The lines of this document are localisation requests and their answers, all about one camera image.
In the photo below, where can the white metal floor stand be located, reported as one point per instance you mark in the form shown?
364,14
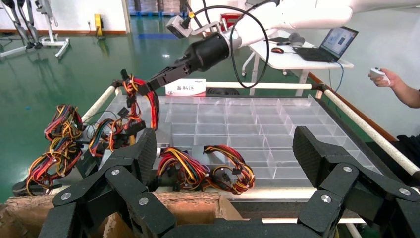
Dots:
52,42

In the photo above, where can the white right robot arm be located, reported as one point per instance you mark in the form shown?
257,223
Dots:
295,14

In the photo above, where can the red cabinet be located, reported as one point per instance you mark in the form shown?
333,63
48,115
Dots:
228,18

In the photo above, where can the white desk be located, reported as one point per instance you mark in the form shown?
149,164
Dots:
288,60

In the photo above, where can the black red computer mouse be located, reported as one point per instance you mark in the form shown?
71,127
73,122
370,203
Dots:
277,50

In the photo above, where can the brown cardboard divider box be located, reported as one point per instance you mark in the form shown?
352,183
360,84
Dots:
193,210

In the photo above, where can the person hand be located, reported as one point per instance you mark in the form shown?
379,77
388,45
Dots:
390,78

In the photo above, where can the grey pouch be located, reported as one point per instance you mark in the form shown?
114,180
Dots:
296,39

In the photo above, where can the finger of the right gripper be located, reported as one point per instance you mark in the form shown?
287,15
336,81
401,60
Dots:
160,83
172,71

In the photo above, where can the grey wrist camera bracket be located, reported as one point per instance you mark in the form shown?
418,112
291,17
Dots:
178,27

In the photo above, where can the goods stacked on blue pallets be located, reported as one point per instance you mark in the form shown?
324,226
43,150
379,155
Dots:
157,6

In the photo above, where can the person forearm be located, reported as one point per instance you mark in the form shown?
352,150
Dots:
408,93

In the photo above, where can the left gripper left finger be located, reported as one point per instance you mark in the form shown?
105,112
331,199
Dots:
124,184

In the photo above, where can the person in dark clothes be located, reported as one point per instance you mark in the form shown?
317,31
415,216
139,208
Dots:
403,144

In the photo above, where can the yellow floor device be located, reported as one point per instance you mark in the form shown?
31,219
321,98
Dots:
98,24

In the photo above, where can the white red sign card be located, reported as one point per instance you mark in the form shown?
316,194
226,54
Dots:
188,88

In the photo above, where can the grey robot limbs on stand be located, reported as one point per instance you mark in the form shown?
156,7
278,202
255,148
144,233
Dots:
31,33

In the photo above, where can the clear plastic divider tray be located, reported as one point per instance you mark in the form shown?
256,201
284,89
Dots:
246,124

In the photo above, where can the open black laptop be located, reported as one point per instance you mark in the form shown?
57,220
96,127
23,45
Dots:
338,41

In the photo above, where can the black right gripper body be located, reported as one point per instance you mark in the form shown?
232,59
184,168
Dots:
206,52

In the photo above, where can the black flat notebook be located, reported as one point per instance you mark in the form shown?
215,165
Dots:
277,39

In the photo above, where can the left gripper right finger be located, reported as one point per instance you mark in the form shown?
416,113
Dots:
344,190

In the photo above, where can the white handheld remote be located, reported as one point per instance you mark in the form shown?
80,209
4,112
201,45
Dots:
375,73

